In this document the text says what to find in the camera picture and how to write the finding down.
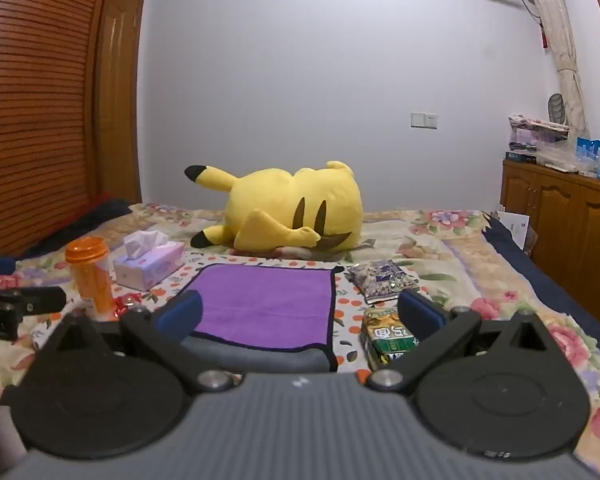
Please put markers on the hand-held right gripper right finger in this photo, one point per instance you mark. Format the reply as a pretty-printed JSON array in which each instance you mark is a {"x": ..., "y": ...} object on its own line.
[{"x": 420, "y": 312}]

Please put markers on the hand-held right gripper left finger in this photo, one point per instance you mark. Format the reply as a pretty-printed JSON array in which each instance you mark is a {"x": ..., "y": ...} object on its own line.
[{"x": 180, "y": 312}]

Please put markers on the purple towel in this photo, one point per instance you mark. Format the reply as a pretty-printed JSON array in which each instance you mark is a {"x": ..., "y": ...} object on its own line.
[{"x": 265, "y": 305}]

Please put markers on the green yellow snack packet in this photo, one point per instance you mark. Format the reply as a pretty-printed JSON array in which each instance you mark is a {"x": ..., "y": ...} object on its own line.
[{"x": 385, "y": 335}]

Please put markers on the purple snack packet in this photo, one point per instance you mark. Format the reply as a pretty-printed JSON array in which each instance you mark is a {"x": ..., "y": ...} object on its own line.
[{"x": 384, "y": 280}]

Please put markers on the small red wrapper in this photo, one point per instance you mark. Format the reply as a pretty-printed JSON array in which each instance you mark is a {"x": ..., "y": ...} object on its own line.
[{"x": 126, "y": 303}]

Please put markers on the orange plastic bottle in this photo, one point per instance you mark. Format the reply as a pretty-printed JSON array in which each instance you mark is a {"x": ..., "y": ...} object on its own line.
[{"x": 91, "y": 275}]

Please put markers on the pink tissue box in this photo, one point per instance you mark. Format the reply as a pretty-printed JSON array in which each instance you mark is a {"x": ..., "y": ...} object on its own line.
[{"x": 147, "y": 262}]

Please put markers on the floral bed sheet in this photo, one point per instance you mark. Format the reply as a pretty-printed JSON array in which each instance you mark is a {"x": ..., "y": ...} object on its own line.
[{"x": 455, "y": 260}]

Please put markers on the dark red blue cloth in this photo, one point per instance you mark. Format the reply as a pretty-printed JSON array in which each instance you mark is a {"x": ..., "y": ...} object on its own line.
[{"x": 80, "y": 217}]

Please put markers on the white paper bag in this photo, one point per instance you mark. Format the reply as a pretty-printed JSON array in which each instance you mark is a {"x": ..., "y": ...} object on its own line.
[{"x": 515, "y": 227}]

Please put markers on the dark blue blanket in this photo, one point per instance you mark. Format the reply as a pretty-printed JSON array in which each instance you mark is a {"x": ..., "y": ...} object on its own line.
[{"x": 555, "y": 280}]

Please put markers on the yellow plush toy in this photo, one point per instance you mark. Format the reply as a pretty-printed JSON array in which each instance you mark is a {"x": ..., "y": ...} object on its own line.
[{"x": 290, "y": 215}]

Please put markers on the wooden louvred wardrobe door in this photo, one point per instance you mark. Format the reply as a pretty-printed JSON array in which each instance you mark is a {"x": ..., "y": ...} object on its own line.
[{"x": 35, "y": 105}]

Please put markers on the wooden cabinet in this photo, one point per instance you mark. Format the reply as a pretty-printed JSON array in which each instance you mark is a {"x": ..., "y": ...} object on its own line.
[{"x": 565, "y": 225}]

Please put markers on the stack of boxes and bags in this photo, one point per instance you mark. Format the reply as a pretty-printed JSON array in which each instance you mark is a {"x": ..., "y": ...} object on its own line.
[{"x": 535, "y": 137}]

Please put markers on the blue white box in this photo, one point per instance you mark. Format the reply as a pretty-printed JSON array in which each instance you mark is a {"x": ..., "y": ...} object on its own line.
[{"x": 591, "y": 152}]

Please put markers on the grey hand fan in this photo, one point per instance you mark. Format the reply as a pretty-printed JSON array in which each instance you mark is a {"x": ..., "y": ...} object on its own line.
[{"x": 557, "y": 108}]

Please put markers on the beige curtain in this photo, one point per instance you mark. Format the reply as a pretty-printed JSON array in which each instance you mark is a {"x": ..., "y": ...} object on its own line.
[{"x": 557, "y": 45}]

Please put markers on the red hanging tassel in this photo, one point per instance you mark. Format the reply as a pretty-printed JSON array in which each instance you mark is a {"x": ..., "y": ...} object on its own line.
[{"x": 545, "y": 35}]

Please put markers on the white wall switch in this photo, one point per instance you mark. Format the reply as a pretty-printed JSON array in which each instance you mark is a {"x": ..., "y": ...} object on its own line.
[{"x": 423, "y": 119}]

